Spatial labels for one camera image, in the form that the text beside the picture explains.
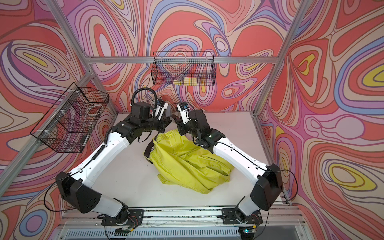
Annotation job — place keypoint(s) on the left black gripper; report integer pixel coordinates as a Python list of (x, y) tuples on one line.
[(163, 123)]

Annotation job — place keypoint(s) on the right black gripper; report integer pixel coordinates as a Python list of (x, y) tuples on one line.
[(180, 126)]

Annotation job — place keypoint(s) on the black leather belt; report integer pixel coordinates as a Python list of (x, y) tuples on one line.
[(148, 150)]

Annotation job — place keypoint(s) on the neon yellow trousers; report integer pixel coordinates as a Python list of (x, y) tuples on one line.
[(180, 162)]

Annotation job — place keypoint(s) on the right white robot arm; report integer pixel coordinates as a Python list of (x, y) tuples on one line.
[(267, 180)]

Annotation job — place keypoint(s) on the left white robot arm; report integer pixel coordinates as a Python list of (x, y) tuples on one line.
[(76, 186)]

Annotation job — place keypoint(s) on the yellow sticky note pad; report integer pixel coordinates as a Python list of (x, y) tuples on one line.
[(190, 81)]

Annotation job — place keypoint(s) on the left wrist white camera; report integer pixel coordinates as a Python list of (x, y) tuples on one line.
[(163, 108)]

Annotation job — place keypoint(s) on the wrist white camera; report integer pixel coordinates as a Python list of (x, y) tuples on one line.
[(184, 109), (163, 108)]

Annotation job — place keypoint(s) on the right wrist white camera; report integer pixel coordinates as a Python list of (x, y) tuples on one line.
[(184, 109)]

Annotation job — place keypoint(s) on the back wire basket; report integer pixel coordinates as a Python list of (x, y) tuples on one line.
[(176, 65)]

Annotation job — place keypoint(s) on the wire basket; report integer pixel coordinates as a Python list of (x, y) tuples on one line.
[(176, 65), (69, 122)]

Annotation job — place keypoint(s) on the left wire basket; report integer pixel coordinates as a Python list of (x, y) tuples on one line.
[(69, 122)]

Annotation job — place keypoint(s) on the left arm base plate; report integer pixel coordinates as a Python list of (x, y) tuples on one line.
[(130, 217)]

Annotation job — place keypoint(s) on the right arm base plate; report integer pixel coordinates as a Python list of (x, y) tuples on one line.
[(231, 216)]

